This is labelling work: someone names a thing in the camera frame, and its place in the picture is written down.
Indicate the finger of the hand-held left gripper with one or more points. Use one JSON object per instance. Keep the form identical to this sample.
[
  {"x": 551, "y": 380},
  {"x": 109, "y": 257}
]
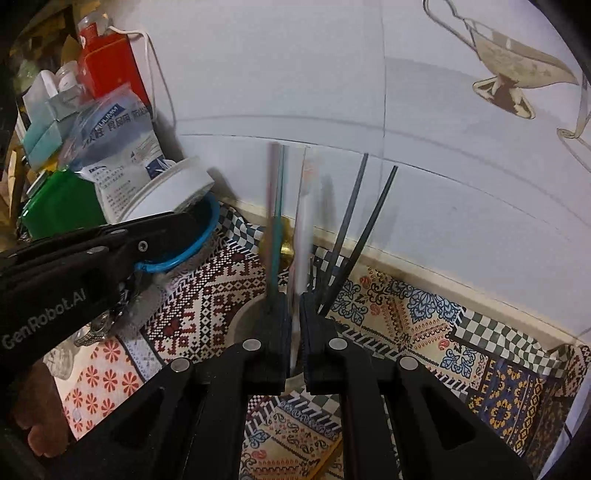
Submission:
[{"x": 152, "y": 240}]

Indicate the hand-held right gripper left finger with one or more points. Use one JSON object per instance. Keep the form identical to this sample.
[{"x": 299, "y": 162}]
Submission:
[{"x": 277, "y": 341}]

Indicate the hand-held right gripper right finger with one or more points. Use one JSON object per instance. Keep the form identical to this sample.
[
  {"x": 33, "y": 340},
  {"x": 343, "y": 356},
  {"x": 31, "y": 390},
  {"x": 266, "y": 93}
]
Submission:
[{"x": 314, "y": 346}]

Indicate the white utensil cup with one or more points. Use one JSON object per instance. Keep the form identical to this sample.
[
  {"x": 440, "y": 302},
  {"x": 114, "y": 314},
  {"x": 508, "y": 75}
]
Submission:
[{"x": 247, "y": 318}]

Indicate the black chopstick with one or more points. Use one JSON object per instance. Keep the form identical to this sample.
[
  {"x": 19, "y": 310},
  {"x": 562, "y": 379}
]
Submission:
[
  {"x": 364, "y": 230},
  {"x": 346, "y": 226}
]

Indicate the person's left hand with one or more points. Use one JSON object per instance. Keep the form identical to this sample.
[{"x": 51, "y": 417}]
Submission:
[{"x": 39, "y": 406}]

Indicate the blue plastic bowl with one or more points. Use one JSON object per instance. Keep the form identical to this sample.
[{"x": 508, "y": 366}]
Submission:
[{"x": 210, "y": 230}]

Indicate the green box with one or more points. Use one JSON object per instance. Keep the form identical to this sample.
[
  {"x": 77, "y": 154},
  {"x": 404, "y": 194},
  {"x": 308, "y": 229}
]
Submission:
[{"x": 60, "y": 203}]

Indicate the patterned tablecloth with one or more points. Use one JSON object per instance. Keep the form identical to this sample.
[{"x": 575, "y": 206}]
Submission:
[{"x": 415, "y": 323}]

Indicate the printed plastic bag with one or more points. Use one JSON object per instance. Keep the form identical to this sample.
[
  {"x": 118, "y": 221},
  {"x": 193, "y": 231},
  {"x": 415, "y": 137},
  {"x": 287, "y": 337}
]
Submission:
[{"x": 120, "y": 138}]

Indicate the teal white carton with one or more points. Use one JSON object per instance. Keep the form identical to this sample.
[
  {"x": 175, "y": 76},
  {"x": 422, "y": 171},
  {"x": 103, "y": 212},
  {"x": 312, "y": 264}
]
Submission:
[{"x": 41, "y": 138}]

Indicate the red box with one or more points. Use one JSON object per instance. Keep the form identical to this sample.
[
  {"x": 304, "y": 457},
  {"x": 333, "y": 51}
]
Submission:
[{"x": 111, "y": 69}]

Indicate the small white bottle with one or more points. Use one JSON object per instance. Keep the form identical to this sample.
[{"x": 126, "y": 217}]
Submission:
[{"x": 69, "y": 81}]

